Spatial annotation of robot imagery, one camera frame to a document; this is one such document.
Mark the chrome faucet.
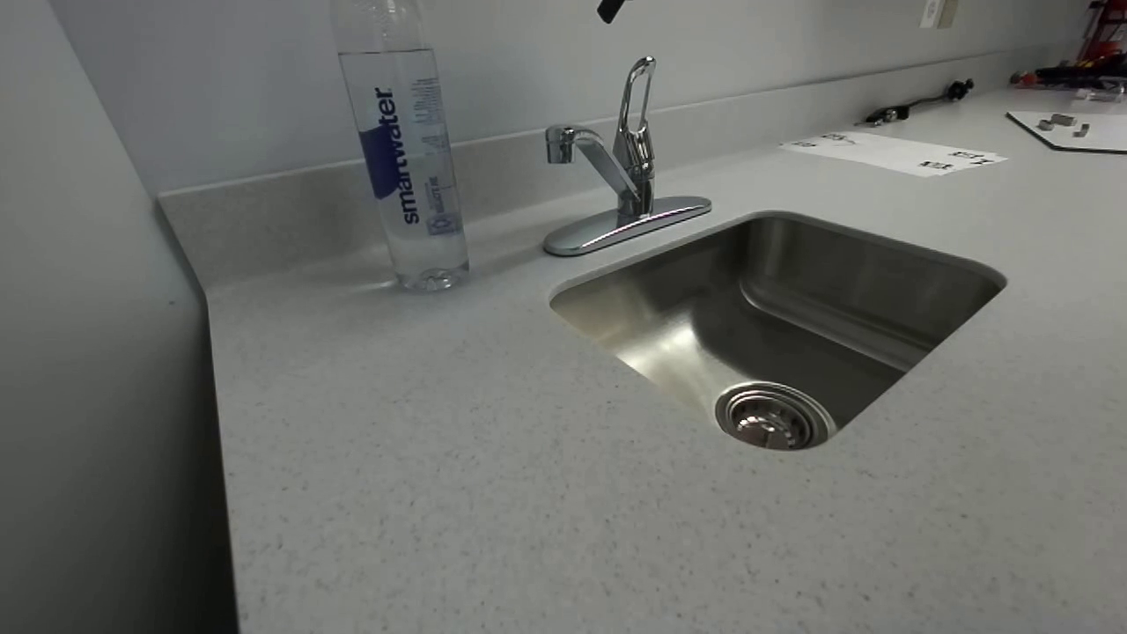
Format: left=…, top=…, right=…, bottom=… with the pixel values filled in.
left=543, top=55, right=712, bottom=258

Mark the clear smartwater bottle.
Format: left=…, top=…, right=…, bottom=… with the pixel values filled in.
left=329, top=0, right=468, bottom=290

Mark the black cable on counter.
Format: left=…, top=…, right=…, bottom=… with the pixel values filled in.
left=864, top=79, right=978, bottom=129

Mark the white sheet with parts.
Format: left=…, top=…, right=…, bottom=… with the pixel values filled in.
left=1008, top=110, right=1127, bottom=155

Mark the stainless steel sink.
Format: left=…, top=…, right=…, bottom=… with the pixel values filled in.
left=549, top=211, right=1008, bottom=451

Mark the white paper sheet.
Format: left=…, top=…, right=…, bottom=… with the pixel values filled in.
left=788, top=129, right=1001, bottom=177

